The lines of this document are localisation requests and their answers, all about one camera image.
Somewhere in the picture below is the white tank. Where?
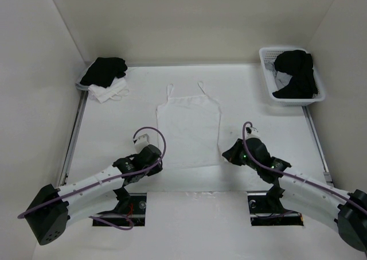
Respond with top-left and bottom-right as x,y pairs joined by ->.
156,81 -> 221,170
88,77 -> 130,103

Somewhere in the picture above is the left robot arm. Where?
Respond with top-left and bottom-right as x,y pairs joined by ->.
22,145 -> 163,246

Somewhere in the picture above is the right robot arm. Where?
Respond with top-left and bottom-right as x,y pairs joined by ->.
222,137 -> 366,252

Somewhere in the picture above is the folded white tank top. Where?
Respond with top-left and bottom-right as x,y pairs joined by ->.
88,77 -> 130,103

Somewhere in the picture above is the folded black tank top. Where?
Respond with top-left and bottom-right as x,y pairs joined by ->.
79,57 -> 128,88

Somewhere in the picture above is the black tank top in basket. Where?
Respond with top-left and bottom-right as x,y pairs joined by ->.
273,50 -> 318,99

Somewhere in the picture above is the grey folded cloth under stack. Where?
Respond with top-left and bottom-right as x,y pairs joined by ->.
75,69 -> 89,91

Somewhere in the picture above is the grey garment in basket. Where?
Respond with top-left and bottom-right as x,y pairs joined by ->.
264,61 -> 292,90

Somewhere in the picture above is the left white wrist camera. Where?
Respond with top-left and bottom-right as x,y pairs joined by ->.
133,134 -> 150,153

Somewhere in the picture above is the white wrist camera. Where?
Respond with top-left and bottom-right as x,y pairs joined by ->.
245,126 -> 260,139
133,134 -> 150,153

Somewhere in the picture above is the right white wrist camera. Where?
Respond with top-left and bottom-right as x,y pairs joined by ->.
245,126 -> 260,139

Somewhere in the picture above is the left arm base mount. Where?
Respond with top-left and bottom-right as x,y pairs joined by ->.
95,193 -> 147,228

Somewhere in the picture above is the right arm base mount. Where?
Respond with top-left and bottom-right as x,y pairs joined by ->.
247,192 -> 304,227

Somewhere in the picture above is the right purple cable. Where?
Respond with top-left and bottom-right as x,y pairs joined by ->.
242,121 -> 367,209

